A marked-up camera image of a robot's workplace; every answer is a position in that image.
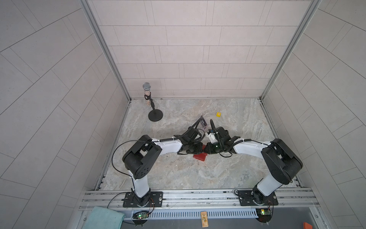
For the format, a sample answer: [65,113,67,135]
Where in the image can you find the red leather card holder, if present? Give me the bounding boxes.
[193,145,208,161]

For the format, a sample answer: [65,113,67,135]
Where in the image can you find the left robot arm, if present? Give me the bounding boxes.
[123,128,204,199]

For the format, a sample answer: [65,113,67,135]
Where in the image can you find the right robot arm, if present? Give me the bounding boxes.
[204,127,303,203]

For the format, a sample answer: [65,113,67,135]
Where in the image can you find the microphone on black stand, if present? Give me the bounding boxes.
[143,82,163,122]

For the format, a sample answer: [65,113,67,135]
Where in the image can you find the small wooden block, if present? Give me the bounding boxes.
[201,211,209,228]

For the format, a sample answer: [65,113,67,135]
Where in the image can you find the right circuit board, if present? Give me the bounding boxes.
[255,209,272,223]

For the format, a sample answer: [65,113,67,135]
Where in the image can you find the left green circuit board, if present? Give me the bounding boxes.
[132,211,150,225]

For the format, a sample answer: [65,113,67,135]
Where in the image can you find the orange object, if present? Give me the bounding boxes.
[303,222,313,229]

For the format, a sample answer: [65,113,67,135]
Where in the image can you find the teal cloth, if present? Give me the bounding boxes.
[83,206,125,229]

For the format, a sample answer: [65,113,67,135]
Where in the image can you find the aluminium corner profile left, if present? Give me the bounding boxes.
[79,0,132,101]

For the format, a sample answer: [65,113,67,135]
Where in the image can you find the aluminium corner profile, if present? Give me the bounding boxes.
[259,0,322,101]
[79,0,132,101]

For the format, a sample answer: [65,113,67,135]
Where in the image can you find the aluminium corner profile right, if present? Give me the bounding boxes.
[259,0,322,101]

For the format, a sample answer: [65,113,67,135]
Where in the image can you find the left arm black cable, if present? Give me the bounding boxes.
[111,139,149,178]

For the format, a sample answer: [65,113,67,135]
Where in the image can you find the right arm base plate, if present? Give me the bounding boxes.
[234,189,278,206]

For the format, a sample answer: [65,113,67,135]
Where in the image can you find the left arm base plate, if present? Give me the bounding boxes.
[123,191,164,208]

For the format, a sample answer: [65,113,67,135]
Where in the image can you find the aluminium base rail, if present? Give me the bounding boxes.
[79,188,319,219]

